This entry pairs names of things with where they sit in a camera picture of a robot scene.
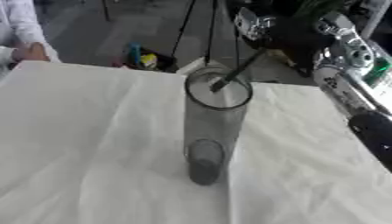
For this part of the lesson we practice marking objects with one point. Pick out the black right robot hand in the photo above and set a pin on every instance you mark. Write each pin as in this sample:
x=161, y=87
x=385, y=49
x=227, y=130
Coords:
x=298, y=40

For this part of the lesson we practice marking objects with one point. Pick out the artificial flower with dark stem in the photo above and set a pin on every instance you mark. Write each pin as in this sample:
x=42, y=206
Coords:
x=240, y=68

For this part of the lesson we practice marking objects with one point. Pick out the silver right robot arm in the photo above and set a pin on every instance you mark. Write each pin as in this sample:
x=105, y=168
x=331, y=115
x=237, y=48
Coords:
x=352, y=78

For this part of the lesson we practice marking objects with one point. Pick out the clear glass cylinder vase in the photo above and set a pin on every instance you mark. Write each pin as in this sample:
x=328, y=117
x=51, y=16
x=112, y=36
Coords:
x=212, y=125

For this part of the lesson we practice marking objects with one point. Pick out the black tripod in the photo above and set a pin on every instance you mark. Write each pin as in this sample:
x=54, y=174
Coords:
x=210, y=32

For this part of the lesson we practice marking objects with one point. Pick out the black bag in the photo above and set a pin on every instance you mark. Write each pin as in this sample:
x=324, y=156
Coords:
x=163, y=62

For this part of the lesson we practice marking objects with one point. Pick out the yellow packet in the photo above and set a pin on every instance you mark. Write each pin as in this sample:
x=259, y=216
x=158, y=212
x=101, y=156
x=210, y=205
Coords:
x=149, y=60

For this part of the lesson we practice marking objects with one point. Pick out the blue bottle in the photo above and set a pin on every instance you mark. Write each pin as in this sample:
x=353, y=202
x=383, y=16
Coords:
x=135, y=54

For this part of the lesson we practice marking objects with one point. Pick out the person's hand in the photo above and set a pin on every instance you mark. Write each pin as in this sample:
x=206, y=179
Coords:
x=31, y=52

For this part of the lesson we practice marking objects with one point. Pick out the person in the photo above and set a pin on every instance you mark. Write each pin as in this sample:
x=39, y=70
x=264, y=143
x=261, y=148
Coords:
x=23, y=20

